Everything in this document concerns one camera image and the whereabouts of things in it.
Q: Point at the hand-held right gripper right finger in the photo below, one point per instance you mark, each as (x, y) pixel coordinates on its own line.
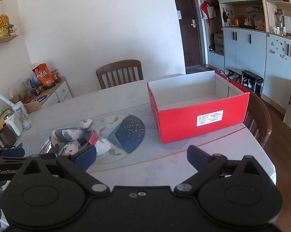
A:
(198, 157)

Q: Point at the rolled white paper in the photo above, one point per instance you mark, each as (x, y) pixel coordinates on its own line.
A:
(5, 99)

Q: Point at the orange bottle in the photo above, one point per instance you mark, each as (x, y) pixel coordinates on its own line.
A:
(237, 22)

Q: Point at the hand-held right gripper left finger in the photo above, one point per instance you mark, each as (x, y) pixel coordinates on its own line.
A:
(86, 156)

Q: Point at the blueberry snack packet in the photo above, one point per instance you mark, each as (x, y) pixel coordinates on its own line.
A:
(69, 148)

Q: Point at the grey wooden wall cabinet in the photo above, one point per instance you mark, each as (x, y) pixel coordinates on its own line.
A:
(244, 41)

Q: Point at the white marble desktop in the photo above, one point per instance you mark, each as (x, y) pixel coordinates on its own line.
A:
(160, 159)

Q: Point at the red hanging bag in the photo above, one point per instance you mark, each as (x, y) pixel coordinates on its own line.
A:
(208, 11)

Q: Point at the silver door lock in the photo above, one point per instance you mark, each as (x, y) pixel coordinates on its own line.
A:
(193, 21)

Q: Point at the printed cardboard box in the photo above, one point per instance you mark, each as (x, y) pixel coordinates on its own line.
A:
(218, 43)

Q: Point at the patterned door rug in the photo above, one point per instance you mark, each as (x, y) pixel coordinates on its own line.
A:
(196, 70)

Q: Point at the pink binder clip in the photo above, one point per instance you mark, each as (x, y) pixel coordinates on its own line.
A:
(93, 139)

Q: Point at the golden figurine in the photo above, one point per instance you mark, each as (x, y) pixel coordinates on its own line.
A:
(1, 25)

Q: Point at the brown wooden chair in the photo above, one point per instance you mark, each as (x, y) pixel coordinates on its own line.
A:
(118, 73)
(259, 116)

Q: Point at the black shoe rack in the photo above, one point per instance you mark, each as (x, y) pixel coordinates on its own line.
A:
(253, 77)

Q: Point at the white tumbler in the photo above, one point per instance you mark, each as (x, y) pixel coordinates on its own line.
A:
(13, 123)

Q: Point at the white brown snack packet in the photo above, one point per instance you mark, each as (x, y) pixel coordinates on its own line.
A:
(103, 147)

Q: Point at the white printed cup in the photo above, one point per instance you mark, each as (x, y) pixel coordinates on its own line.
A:
(21, 110)

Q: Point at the white side cabinet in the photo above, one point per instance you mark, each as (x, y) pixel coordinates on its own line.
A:
(60, 93)

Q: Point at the crumpled white tissue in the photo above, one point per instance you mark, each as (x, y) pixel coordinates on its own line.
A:
(85, 123)

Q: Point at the brown sauce jar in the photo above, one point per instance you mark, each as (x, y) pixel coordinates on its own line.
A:
(56, 76)

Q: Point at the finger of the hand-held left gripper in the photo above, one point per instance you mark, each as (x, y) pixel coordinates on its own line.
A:
(7, 162)
(12, 152)

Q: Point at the silver foil packet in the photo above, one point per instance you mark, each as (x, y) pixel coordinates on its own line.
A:
(45, 146)

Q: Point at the wooden wall shelf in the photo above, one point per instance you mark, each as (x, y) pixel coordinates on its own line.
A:
(3, 40)

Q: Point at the small clear glass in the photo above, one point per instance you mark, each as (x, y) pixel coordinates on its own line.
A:
(26, 123)

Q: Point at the dark brown door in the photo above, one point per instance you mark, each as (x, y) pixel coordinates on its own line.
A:
(186, 43)

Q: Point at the blue white orange snack bag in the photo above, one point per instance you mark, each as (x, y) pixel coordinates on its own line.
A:
(65, 134)

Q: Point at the red cardboard box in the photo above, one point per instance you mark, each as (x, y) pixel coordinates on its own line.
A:
(184, 123)

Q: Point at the brown mug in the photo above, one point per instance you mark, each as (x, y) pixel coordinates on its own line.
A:
(6, 137)

